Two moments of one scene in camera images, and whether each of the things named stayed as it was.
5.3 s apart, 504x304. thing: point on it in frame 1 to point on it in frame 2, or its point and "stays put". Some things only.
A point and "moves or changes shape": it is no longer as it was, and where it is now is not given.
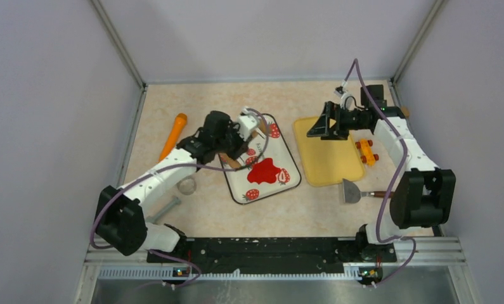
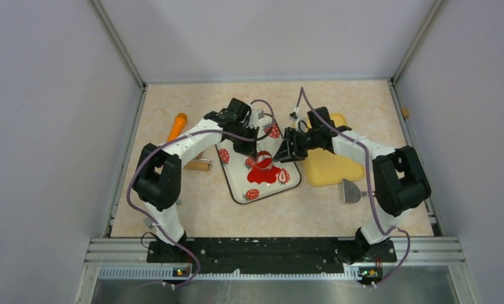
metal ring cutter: (187, 185) to (264, 159)
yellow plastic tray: (326, 161) stays put
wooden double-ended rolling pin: (262, 128) moves or changes shape
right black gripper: (321, 129) to (290, 151)
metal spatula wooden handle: (352, 193) stays put
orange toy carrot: (173, 135) stays put
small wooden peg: (404, 108) stays put
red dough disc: (264, 171) stays put
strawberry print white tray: (267, 170) stays put
